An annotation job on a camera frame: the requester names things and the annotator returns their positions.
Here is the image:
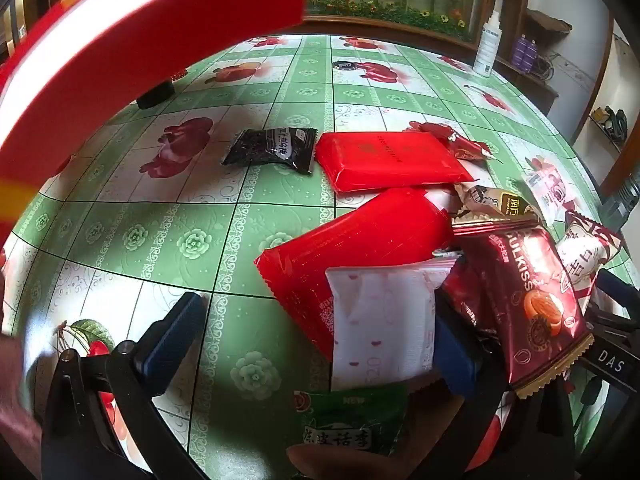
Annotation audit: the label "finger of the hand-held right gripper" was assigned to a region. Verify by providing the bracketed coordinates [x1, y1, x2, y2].
[595, 267, 640, 322]

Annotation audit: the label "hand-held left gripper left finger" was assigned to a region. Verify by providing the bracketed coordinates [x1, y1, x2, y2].
[41, 291, 211, 480]

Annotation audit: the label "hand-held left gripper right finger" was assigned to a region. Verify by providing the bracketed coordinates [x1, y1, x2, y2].
[395, 285, 576, 480]

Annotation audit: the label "white red patterned packet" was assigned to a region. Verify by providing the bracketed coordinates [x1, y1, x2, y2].
[556, 211, 623, 306]

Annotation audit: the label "dark chocolate snack packet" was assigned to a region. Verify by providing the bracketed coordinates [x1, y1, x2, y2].
[440, 260, 498, 343]

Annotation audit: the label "white pink hearts packet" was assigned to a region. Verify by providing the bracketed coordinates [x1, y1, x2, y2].
[325, 259, 458, 392]

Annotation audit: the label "dark red cookie packet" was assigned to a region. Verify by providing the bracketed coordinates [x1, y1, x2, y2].
[452, 220, 596, 400]

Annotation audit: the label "white packet red rings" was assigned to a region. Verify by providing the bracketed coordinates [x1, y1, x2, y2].
[522, 165, 581, 226]

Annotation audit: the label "green snack packet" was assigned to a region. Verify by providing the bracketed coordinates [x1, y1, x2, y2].
[292, 382, 411, 458]

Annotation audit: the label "red snack packet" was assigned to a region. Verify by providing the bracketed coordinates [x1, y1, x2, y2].
[254, 187, 456, 363]
[315, 131, 475, 194]

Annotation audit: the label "brown white snack packet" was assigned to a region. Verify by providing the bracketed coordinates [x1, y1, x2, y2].
[454, 182, 538, 223]

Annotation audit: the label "small red candy packet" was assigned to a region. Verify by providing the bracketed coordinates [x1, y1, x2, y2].
[430, 125, 496, 162]

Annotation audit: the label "black snack packet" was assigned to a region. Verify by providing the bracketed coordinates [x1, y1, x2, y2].
[221, 127, 319, 176]

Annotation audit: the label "red white gift box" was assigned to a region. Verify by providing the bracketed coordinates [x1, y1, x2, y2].
[0, 0, 308, 256]

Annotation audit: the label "green floral tablecloth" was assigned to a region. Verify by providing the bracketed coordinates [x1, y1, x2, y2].
[0, 35, 623, 480]

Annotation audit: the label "person's pink clothing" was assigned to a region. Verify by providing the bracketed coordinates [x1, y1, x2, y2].
[0, 330, 46, 480]

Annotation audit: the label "large black container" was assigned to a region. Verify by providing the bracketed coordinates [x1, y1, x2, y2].
[136, 80, 175, 111]

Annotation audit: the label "white spray bottle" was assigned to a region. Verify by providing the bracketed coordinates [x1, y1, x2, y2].
[472, 10, 502, 78]

